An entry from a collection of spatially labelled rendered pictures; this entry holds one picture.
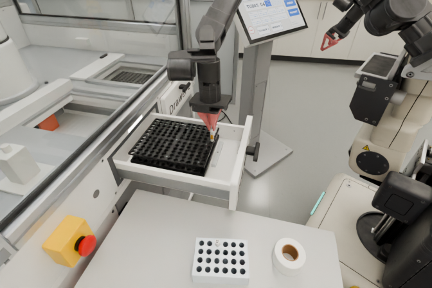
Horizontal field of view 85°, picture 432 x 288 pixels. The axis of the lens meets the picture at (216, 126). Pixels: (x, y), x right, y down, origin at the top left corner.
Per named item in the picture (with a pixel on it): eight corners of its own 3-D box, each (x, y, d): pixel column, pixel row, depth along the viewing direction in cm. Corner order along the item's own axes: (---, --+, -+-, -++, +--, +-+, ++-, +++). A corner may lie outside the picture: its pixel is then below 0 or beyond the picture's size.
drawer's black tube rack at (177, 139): (218, 143, 79) (219, 127, 76) (204, 183, 66) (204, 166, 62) (158, 132, 84) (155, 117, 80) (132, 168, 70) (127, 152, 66)
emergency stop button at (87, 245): (100, 242, 51) (95, 232, 48) (88, 261, 48) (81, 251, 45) (89, 238, 51) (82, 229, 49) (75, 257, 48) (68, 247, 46)
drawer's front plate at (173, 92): (192, 89, 114) (190, 67, 107) (168, 123, 91) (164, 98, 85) (188, 88, 114) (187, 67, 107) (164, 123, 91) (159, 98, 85)
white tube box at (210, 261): (245, 247, 59) (247, 239, 57) (248, 285, 52) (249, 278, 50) (197, 245, 60) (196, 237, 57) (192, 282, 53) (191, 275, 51)
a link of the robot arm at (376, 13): (439, 13, 51) (420, 24, 56) (409, -23, 51) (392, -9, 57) (404, 40, 51) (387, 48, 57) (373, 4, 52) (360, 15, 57)
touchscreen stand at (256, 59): (292, 152, 196) (327, 23, 135) (254, 179, 174) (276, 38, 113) (249, 125, 227) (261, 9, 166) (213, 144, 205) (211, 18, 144)
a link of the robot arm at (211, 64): (219, 58, 54) (220, 51, 58) (189, 59, 54) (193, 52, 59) (220, 87, 57) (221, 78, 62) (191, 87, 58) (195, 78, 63)
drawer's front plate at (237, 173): (249, 141, 83) (252, 114, 76) (234, 212, 61) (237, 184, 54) (245, 139, 83) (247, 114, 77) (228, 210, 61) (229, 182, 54)
